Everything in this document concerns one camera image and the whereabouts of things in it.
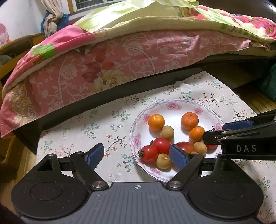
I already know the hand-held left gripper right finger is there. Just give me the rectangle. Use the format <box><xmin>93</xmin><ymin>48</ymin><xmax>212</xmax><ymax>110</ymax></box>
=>
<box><xmin>166</xmin><ymin>144</ymin><xmax>241</xmax><ymax>190</ymax></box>

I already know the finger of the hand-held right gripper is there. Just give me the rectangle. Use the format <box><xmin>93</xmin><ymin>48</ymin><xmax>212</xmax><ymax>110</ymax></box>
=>
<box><xmin>202</xmin><ymin>122</ymin><xmax>276</xmax><ymax>149</ymax></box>
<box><xmin>222</xmin><ymin>110</ymin><xmax>276</xmax><ymax>130</ymax></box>

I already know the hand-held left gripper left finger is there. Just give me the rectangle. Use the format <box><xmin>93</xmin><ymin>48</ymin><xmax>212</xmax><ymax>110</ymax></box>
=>
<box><xmin>36</xmin><ymin>143</ymin><xmax>109</xmax><ymax>190</ymax></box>

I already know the large red cherry tomato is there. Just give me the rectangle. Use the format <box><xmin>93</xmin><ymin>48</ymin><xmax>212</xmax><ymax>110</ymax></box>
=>
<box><xmin>175</xmin><ymin>141</ymin><xmax>196</xmax><ymax>154</ymax></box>

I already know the tan longan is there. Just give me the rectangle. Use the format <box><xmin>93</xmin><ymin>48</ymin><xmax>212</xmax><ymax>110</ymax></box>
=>
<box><xmin>156</xmin><ymin>153</ymin><xmax>172</xmax><ymax>169</ymax></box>
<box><xmin>160</xmin><ymin>125</ymin><xmax>175</xmax><ymax>139</ymax></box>
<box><xmin>193</xmin><ymin>141</ymin><xmax>208</xmax><ymax>156</ymax></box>

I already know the small orange mandarin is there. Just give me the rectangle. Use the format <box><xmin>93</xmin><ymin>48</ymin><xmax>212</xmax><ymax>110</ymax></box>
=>
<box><xmin>189</xmin><ymin>126</ymin><xmax>205</xmax><ymax>143</ymax></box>

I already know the dark orange rough mandarin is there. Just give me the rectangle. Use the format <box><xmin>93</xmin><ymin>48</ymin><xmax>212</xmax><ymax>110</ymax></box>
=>
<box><xmin>181</xmin><ymin>112</ymin><xmax>199</xmax><ymax>131</ymax></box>

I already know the red cherry tomato with stem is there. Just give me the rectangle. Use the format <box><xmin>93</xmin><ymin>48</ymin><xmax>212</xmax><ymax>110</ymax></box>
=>
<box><xmin>137</xmin><ymin>145</ymin><xmax>159</xmax><ymax>164</ymax></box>

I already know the yellowish orange mandarin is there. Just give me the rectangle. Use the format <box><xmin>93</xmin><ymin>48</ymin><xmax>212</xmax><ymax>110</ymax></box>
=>
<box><xmin>148</xmin><ymin>114</ymin><xmax>165</xmax><ymax>132</ymax></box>

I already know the white floral-rimmed plate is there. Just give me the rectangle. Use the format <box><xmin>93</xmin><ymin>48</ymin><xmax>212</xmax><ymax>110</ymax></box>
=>
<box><xmin>129</xmin><ymin>99</ymin><xmax>225</xmax><ymax>183</ymax></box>

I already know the floral white tablecloth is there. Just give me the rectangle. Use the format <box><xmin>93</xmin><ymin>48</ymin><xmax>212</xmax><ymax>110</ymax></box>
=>
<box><xmin>36</xmin><ymin>71</ymin><xmax>276</xmax><ymax>224</ymax></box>

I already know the dark green bag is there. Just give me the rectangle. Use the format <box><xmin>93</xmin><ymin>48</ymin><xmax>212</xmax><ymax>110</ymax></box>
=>
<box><xmin>258</xmin><ymin>63</ymin><xmax>276</xmax><ymax>100</ymax></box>

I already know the pink floral bed sheet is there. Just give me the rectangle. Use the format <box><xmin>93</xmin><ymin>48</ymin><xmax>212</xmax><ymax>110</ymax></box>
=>
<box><xmin>0</xmin><ymin>29</ymin><xmax>253</xmax><ymax>138</ymax></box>

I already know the dark brown headboard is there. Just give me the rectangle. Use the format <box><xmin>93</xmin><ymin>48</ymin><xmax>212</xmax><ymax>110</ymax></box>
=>
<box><xmin>198</xmin><ymin>0</ymin><xmax>276</xmax><ymax>20</ymax></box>

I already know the patchwork pink green quilt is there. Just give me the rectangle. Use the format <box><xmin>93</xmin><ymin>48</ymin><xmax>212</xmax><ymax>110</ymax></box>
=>
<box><xmin>2</xmin><ymin>0</ymin><xmax>276</xmax><ymax>93</ymax></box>

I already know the grey cloth bundle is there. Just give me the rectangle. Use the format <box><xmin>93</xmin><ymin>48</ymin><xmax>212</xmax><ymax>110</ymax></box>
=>
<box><xmin>0</xmin><ymin>55</ymin><xmax>16</xmax><ymax>65</ymax></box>

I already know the yellow wooden cabinet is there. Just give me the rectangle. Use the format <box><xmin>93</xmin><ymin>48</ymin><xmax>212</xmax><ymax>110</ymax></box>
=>
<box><xmin>0</xmin><ymin>32</ymin><xmax>43</xmax><ymax>91</ymax></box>

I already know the blue plastic bag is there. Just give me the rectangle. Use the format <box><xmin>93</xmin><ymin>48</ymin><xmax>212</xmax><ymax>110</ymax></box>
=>
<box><xmin>41</xmin><ymin>11</ymin><xmax>70</xmax><ymax>33</ymax></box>

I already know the knotted beige curtain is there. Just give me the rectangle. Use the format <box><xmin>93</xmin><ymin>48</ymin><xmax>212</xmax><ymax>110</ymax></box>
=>
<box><xmin>41</xmin><ymin>0</ymin><xmax>64</xmax><ymax>38</ymax></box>

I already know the pink lace-edged cloth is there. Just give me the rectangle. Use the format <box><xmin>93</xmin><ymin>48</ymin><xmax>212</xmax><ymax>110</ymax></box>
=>
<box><xmin>0</xmin><ymin>23</ymin><xmax>10</xmax><ymax>47</ymax></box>

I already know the barred window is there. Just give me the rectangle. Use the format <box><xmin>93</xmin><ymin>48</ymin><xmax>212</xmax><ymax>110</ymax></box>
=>
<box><xmin>73</xmin><ymin>0</ymin><xmax>132</xmax><ymax>10</ymax></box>

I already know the dark bed frame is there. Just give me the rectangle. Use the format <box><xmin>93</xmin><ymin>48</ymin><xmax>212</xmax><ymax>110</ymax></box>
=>
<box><xmin>13</xmin><ymin>49</ymin><xmax>276</xmax><ymax>155</ymax></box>

